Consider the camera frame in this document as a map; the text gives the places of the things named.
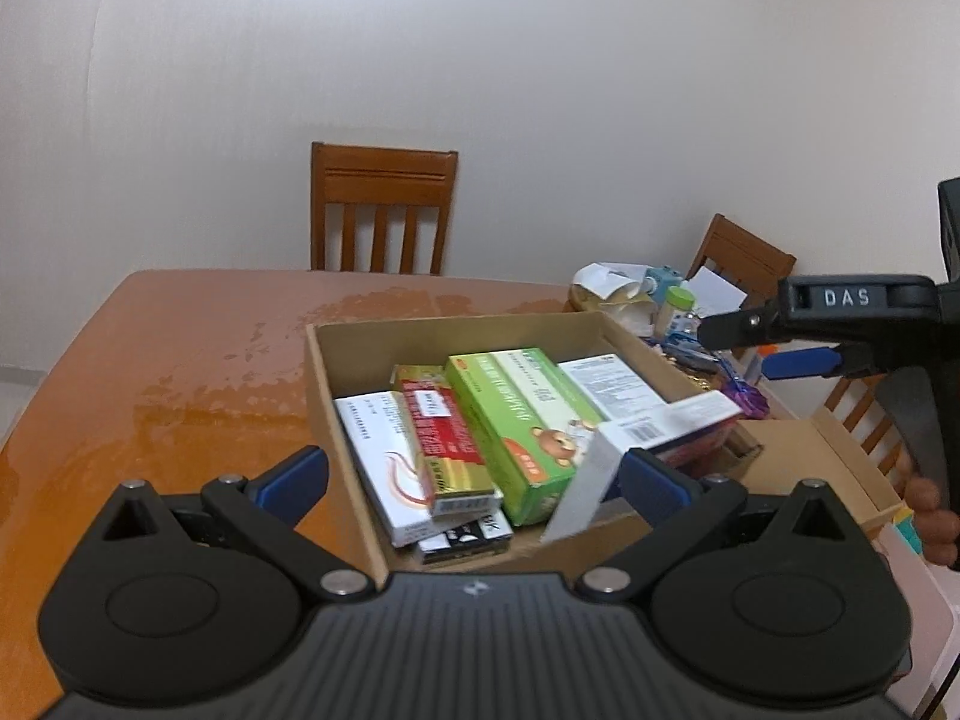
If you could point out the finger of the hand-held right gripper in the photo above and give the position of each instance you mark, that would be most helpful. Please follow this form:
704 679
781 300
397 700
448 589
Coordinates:
739 326
802 362

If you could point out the white box orange swirl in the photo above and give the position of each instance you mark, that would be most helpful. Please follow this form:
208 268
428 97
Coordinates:
375 465

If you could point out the white paper sheets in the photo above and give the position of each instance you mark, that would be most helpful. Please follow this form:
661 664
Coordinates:
712 292

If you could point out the white red-sided barcode box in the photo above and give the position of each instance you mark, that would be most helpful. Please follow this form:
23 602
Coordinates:
675 420

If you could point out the pale pink container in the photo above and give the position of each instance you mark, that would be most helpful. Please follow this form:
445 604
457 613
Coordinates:
922 615

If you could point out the black white marker box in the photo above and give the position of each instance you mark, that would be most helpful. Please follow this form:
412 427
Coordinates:
465 536

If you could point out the light blue small carton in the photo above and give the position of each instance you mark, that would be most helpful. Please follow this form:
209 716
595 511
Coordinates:
661 279

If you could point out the green white medicine box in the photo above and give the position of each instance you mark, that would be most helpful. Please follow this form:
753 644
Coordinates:
510 427

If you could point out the orange-cap glue stick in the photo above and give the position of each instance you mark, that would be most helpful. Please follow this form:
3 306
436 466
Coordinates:
761 364

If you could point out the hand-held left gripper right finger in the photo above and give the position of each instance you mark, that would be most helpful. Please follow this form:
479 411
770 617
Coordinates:
656 487

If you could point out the purple wrapper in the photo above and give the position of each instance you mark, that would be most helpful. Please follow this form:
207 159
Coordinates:
746 399

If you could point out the cardboard box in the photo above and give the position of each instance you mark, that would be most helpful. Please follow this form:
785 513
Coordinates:
337 420

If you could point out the green-lid bottle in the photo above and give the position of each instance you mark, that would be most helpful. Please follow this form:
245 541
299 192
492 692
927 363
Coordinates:
679 307

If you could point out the person's right hand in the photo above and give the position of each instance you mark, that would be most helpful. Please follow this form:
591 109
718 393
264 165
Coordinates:
937 525

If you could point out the crumpled white paper bag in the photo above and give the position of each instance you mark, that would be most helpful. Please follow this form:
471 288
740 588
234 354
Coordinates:
607 281

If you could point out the white text-printed medicine box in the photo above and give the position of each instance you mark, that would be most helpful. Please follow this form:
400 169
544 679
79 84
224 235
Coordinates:
607 390

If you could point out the red yellow medicine box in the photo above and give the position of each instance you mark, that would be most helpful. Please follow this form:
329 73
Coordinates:
442 450

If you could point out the wooden desktop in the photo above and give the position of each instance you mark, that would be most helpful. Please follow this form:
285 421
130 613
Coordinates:
187 360

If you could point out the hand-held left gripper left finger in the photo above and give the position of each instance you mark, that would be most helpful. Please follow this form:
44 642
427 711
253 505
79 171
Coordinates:
292 480

